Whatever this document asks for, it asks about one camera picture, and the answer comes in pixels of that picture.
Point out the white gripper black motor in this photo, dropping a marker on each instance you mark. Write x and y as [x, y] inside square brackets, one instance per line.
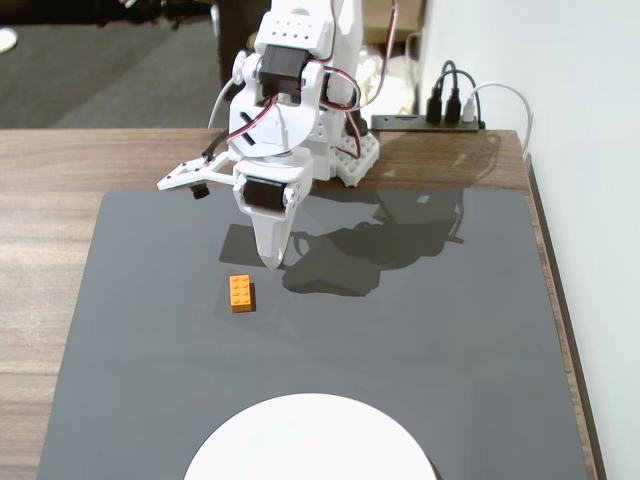
[264, 193]

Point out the orange lego block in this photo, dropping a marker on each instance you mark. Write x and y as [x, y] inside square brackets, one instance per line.
[241, 292]

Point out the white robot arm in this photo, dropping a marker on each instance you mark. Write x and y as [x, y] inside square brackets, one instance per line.
[345, 50]

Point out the white round plate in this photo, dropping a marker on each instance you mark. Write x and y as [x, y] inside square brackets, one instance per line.
[310, 440]

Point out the black USB hub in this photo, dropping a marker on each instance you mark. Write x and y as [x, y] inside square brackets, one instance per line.
[400, 123]

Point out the dark furniture leg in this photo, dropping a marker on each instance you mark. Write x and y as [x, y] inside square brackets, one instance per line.
[230, 45]

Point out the dark grey mat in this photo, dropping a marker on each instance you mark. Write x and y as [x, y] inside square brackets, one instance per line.
[450, 325]

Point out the white plastic bag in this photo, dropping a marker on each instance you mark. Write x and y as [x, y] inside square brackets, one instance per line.
[400, 75]

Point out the brown cardboard box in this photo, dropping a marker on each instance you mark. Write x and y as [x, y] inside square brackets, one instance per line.
[410, 15]

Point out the white round object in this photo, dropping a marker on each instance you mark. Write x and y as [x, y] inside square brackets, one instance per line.
[5, 40]

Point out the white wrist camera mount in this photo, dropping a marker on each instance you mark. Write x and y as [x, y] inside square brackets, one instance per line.
[170, 182]

